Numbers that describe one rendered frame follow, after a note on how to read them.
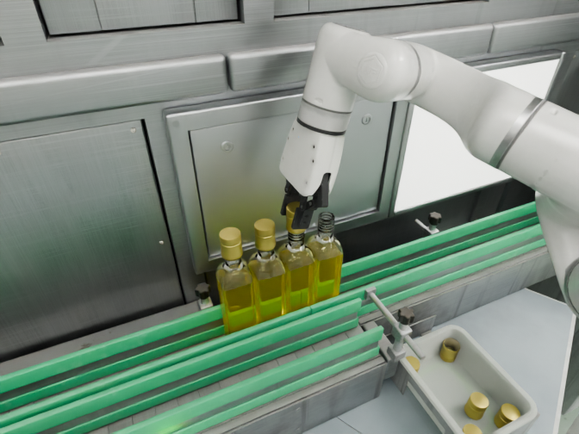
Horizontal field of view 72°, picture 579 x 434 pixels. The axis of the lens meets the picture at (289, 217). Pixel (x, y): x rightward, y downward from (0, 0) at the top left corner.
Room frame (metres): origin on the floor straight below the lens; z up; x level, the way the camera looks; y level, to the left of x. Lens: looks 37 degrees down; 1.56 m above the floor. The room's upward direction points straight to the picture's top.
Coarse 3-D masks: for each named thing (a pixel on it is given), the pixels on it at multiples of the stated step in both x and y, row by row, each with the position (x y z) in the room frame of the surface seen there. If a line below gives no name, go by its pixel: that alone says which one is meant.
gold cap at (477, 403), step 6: (474, 396) 0.41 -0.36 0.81; (480, 396) 0.41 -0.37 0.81; (468, 402) 0.41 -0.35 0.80; (474, 402) 0.40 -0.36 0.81; (480, 402) 0.40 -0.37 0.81; (486, 402) 0.40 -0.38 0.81; (468, 408) 0.40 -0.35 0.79; (474, 408) 0.40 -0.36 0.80; (480, 408) 0.39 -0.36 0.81; (486, 408) 0.39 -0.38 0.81; (468, 414) 0.40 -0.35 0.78; (474, 414) 0.39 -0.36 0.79; (480, 414) 0.39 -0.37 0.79
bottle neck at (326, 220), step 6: (318, 216) 0.56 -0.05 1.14; (324, 216) 0.57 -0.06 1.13; (330, 216) 0.57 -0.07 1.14; (318, 222) 0.56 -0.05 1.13; (324, 222) 0.55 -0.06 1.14; (330, 222) 0.55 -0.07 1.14; (318, 228) 0.56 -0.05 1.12; (324, 228) 0.55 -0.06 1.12; (330, 228) 0.55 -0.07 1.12; (318, 234) 0.56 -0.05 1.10; (324, 234) 0.55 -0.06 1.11; (330, 234) 0.55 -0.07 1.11; (324, 240) 0.55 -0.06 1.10; (330, 240) 0.55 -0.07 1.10
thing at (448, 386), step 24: (432, 336) 0.54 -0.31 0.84; (456, 336) 0.55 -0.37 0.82; (432, 360) 0.52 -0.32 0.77; (456, 360) 0.52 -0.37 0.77; (480, 360) 0.49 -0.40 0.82; (432, 384) 0.47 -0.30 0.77; (456, 384) 0.47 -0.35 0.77; (480, 384) 0.46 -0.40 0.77; (504, 384) 0.43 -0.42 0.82; (456, 408) 0.41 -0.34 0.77; (528, 408) 0.38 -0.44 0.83; (456, 432) 0.33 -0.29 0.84; (504, 432) 0.33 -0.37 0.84
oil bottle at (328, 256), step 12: (312, 240) 0.56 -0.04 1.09; (336, 240) 0.56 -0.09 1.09; (324, 252) 0.53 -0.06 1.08; (336, 252) 0.54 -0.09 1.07; (324, 264) 0.53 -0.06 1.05; (336, 264) 0.54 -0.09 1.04; (324, 276) 0.53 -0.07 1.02; (336, 276) 0.54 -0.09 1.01; (324, 288) 0.53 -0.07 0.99; (336, 288) 0.54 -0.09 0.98; (324, 300) 0.53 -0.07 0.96
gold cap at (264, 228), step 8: (256, 224) 0.51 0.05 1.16; (264, 224) 0.51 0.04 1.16; (272, 224) 0.51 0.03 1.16; (256, 232) 0.50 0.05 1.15; (264, 232) 0.50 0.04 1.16; (272, 232) 0.50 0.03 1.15; (256, 240) 0.50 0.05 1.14; (264, 240) 0.50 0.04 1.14; (272, 240) 0.50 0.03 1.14; (264, 248) 0.50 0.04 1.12; (272, 248) 0.50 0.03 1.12
